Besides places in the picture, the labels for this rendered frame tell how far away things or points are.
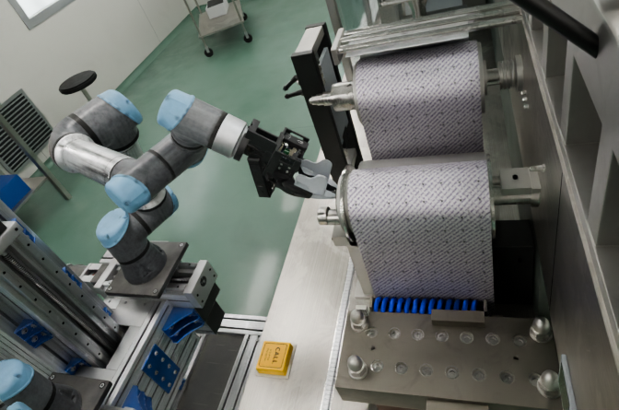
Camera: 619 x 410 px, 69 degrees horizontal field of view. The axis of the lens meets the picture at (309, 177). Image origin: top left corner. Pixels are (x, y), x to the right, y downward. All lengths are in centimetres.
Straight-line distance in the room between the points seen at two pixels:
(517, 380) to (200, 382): 144
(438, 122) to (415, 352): 45
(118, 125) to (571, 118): 101
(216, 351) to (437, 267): 139
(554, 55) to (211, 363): 177
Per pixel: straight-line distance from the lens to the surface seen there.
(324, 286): 120
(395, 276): 92
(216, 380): 204
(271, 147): 81
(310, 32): 110
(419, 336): 94
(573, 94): 57
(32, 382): 138
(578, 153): 60
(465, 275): 90
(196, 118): 82
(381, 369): 91
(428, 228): 80
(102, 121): 123
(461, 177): 78
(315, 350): 111
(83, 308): 158
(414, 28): 95
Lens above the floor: 184
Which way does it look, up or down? 38 degrees down
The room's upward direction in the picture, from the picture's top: 21 degrees counter-clockwise
